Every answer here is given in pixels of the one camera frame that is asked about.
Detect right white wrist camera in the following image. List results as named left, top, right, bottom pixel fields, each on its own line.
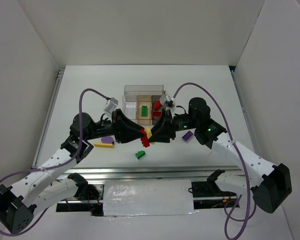
left=159, top=94, right=177, bottom=114

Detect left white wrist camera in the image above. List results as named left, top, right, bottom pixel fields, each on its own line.
left=103, top=97, right=119, bottom=117

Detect long yellow lego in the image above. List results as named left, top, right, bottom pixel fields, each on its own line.
left=93, top=142, right=114, bottom=148

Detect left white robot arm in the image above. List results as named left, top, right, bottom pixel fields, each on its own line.
left=0, top=109, right=146, bottom=237

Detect tan translucent container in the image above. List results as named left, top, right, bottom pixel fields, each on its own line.
left=136, top=95, right=152, bottom=126

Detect red rounded lego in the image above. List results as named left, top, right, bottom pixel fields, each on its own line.
left=153, top=100, right=162, bottom=111

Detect aluminium rail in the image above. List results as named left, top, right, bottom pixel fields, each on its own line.
left=31, top=68, right=65, bottom=169
left=58, top=166, right=243, bottom=181

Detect left aluminium rail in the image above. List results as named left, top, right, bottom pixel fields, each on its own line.
left=31, top=68, right=65, bottom=169

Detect aluminium front rail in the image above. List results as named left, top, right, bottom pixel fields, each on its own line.
left=58, top=166, right=243, bottom=181

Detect purple rounded lego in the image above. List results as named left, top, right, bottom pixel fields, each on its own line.
left=101, top=136, right=115, bottom=145

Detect long clear container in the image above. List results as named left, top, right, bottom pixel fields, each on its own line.
left=123, top=85, right=165, bottom=102

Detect green rounded lego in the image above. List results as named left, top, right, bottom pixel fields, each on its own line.
left=135, top=150, right=146, bottom=160

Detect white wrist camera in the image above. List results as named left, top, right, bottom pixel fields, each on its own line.
left=103, top=97, right=119, bottom=117
left=159, top=94, right=177, bottom=114

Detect small clear container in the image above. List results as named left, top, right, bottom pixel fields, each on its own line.
left=122, top=95, right=137, bottom=121

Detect red green lego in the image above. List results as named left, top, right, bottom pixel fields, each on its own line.
left=152, top=111, right=162, bottom=120

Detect green rectangular lego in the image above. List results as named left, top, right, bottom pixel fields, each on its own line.
left=140, top=105, right=149, bottom=117

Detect purple rectangular lego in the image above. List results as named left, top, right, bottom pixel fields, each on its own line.
left=181, top=130, right=194, bottom=143

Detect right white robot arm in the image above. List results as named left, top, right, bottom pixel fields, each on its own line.
left=149, top=96, right=292, bottom=214

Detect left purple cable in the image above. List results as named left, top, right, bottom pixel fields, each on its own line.
left=0, top=87, right=110, bottom=237

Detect yellow lego brick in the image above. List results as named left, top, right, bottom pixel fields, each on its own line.
left=144, top=127, right=152, bottom=139

